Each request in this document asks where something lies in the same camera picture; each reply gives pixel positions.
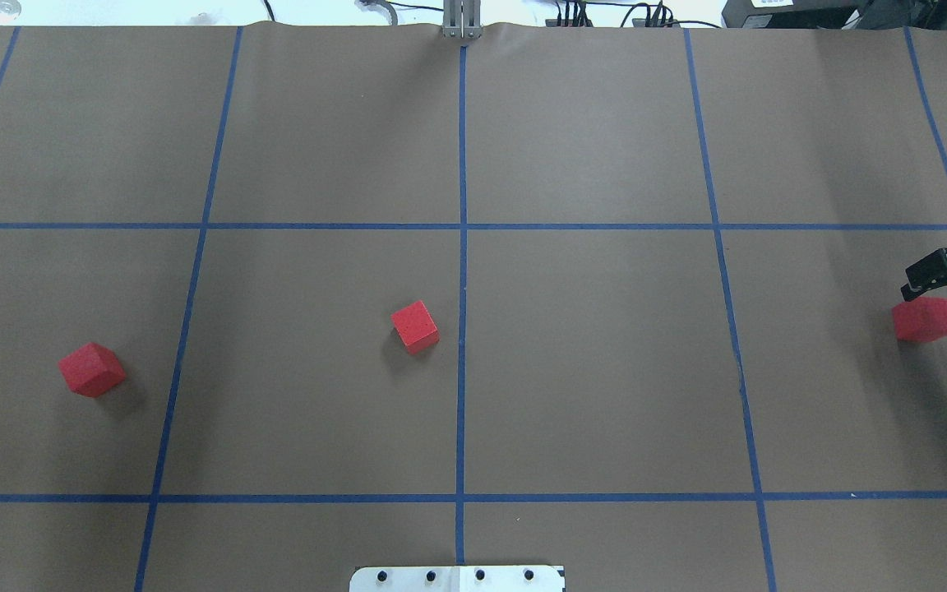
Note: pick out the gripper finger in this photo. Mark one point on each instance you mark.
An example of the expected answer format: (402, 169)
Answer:
(925, 275)

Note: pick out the red block start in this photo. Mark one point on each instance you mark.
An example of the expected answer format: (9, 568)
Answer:
(920, 320)

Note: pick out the red block center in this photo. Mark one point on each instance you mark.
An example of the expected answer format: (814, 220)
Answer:
(416, 328)

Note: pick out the red block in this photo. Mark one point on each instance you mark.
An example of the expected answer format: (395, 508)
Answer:
(91, 370)
(416, 328)

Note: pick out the red block left side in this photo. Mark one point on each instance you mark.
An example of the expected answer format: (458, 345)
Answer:
(91, 370)

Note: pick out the aluminium frame post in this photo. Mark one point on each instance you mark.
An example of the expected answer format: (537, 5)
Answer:
(461, 19)

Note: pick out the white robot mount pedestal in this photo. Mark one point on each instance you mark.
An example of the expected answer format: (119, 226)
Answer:
(459, 578)

